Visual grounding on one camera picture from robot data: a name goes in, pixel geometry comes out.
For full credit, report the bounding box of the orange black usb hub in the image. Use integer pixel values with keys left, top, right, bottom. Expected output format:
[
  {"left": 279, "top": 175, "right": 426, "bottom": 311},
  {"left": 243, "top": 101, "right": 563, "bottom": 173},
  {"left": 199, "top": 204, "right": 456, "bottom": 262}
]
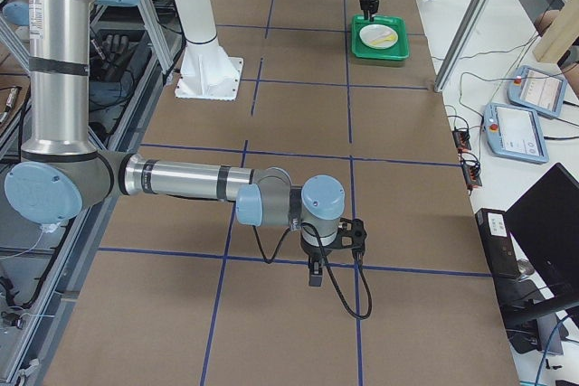
[{"left": 451, "top": 115, "right": 471, "bottom": 151}]

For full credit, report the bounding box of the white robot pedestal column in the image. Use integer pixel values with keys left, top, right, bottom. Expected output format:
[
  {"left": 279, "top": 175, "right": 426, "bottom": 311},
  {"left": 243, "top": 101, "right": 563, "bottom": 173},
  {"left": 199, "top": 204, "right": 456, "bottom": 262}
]
[{"left": 175, "top": 0, "right": 243, "bottom": 101}]

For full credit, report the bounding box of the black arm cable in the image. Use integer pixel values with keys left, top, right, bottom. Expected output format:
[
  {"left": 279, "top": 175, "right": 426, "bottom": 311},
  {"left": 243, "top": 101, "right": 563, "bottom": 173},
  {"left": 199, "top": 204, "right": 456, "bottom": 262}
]
[{"left": 252, "top": 221, "right": 374, "bottom": 319}]

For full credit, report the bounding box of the yellow plastic spoon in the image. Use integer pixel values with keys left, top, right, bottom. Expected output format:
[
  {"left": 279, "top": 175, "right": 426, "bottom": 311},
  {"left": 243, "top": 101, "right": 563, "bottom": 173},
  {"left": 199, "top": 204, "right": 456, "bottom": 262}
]
[{"left": 370, "top": 34, "right": 398, "bottom": 46}]

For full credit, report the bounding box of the blue network cable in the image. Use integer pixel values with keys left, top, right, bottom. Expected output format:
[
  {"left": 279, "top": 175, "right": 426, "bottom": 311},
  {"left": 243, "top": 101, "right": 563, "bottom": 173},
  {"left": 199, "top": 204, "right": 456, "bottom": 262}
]
[{"left": 532, "top": 311, "right": 572, "bottom": 386}]

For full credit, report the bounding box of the teach pendant tablet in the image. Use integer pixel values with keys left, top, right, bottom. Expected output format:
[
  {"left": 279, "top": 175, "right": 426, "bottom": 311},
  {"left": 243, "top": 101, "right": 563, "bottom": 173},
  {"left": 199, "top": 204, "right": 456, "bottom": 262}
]
[
  {"left": 483, "top": 103, "right": 549, "bottom": 165},
  {"left": 508, "top": 65, "right": 568, "bottom": 118}
]

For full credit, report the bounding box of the black desktop box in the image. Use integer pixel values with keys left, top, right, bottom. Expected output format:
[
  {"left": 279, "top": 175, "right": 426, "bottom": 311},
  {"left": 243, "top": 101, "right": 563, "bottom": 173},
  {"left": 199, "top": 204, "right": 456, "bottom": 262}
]
[{"left": 475, "top": 208, "right": 529, "bottom": 281}]

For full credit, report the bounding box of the near teach pendant tablet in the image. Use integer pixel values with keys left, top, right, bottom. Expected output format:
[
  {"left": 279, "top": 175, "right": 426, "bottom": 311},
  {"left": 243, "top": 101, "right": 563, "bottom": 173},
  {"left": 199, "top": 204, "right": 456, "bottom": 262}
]
[{"left": 483, "top": 103, "right": 549, "bottom": 165}]

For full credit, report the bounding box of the person in dark shirt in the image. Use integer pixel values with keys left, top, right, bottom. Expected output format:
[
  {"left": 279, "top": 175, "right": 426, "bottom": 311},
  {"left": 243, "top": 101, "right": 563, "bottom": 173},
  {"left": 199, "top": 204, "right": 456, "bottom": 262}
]
[{"left": 533, "top": 0, "right": 578, "bottom": 94}]

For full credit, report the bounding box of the white round plate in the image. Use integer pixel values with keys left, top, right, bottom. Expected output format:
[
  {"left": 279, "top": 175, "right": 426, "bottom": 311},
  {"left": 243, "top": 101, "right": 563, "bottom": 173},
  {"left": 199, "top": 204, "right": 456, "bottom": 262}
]
[{"left": 359, "top": 24, "right": 399, "bottom": 50}]

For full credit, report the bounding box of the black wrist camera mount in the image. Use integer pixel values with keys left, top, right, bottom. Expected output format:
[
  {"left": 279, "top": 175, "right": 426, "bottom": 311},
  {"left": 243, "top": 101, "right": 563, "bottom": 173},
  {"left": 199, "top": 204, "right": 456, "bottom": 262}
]
[{"left": 335, "top": 218, "right": 367, "bottom": 256}]

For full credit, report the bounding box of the aluminium frame post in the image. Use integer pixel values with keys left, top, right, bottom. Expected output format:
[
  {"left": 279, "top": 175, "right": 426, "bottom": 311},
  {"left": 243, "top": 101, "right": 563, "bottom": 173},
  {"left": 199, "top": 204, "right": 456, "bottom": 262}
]
[{"left": 433, "top": 0, "right": 489, "bottom": 92}]

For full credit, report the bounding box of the far teach pendant tablet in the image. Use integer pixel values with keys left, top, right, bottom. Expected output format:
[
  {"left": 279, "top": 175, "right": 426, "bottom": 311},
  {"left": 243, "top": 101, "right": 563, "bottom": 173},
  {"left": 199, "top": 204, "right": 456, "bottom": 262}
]
[{"left": 508, "top": 65, "right": 568, "bottom": 118}]

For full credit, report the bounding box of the green plastic tray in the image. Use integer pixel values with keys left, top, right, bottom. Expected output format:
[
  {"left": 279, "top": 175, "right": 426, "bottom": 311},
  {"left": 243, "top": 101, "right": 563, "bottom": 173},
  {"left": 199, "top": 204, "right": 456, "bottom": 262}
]
[{"left": 351, "top": 14, "right": 410, "bottom": 62}]

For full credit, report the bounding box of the black monitor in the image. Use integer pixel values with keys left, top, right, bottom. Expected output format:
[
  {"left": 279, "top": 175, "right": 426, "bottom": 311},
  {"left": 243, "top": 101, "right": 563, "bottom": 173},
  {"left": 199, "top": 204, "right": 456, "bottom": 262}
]
[{"left": 506, "top": 163, "right": 578, "bottom": 295}]

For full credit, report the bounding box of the wooden beam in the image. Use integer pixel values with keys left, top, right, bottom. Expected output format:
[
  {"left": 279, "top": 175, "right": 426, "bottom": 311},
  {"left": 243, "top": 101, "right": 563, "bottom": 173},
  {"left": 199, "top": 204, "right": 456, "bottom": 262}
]
[{"left": 533, "top": 0, "right": 579, "bottom": 63}]

